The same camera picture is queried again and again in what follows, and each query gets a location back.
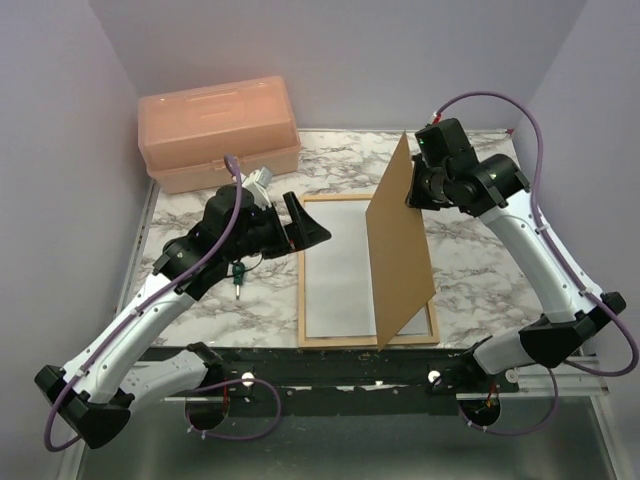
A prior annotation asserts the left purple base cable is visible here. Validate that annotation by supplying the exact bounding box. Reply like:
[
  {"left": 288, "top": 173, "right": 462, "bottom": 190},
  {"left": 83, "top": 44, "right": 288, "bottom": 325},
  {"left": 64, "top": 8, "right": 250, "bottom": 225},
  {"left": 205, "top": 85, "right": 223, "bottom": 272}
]
[{"left": 186, "top": 378, "right": 282, "bottom": 442}]

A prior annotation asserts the brown backing board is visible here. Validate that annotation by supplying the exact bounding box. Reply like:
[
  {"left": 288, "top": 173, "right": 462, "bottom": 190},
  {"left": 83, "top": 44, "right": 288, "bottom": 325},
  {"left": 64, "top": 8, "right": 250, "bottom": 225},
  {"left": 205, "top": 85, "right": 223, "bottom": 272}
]
[{"left": 365, "top": 134, "right": 435, "bottom": 350}]

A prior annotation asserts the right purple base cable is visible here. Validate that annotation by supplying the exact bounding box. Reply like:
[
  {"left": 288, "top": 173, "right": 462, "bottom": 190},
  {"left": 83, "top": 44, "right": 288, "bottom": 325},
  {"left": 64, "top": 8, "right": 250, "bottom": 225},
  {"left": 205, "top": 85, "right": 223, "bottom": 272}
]
[{"left": 455, "top": 369, "right": 561, "bottom": 436}]

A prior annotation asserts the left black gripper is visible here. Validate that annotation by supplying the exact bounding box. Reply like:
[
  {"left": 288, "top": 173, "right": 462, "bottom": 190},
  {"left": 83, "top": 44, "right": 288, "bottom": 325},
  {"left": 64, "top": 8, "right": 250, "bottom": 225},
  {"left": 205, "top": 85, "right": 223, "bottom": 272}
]
[{"left": 226, "top": 193, "right": 332, "bottom": 263}]

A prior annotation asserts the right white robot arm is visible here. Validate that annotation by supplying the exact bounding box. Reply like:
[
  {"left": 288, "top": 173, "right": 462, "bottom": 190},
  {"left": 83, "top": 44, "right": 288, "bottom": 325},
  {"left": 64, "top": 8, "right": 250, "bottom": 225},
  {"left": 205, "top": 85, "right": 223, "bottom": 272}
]
[{"left": 406, "top": 119, "right": 626, "bottom": 392}]

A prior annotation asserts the pink translucent plastic box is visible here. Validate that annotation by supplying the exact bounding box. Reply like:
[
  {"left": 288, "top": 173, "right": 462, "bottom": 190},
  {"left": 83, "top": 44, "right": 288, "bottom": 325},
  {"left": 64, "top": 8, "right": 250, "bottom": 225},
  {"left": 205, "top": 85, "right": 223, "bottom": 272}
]
[{"left": 138, "top": 76, "right": 301, "bottom": 194}]

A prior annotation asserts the green handled screwdriver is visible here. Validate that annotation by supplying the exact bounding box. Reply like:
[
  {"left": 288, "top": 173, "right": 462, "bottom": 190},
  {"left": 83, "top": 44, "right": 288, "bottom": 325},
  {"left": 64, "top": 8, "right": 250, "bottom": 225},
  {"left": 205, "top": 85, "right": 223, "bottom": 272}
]
[{"left": 231, "top": 261, "right": 246, "bottom": 300}]

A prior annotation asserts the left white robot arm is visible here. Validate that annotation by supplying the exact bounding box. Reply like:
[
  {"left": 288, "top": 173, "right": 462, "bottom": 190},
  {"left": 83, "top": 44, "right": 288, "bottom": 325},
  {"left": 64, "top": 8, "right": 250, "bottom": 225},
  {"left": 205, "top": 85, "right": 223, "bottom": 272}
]
[{"left": 35, "top": 185, "right": 331, "bottom": 452}]

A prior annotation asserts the light wooden picture frame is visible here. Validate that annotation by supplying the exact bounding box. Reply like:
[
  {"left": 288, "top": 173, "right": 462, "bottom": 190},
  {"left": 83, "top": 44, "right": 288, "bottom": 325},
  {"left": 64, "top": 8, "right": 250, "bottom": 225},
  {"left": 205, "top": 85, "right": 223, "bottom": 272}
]
[{"left": 297, "top": 193, "right": 442, "bottom": 350}]

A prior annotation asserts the plant photo with backing board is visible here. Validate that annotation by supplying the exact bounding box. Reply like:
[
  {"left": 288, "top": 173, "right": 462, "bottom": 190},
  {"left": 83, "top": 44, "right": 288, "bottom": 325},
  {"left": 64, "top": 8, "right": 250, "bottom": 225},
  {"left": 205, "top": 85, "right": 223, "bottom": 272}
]
[{"left": 298, "top": 194, "right": 440, "bottom": 349}]

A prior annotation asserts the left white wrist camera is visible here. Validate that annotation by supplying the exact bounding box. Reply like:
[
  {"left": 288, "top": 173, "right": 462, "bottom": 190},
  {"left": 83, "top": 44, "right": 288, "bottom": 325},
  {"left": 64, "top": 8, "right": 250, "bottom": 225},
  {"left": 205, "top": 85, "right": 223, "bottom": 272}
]
[{"left": 242, "top": 167, "right": 273, "bottom": 210}]

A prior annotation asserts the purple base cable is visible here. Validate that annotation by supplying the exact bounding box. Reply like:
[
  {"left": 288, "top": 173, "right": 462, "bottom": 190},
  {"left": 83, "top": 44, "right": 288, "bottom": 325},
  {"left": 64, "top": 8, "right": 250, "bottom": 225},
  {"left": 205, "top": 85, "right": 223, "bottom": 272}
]
[
  {"left": 455, "top": 369, "right": 561, "bottom": 436},
  {"left": 186, "top": 378, "right": 282, "bottom": 442}
]

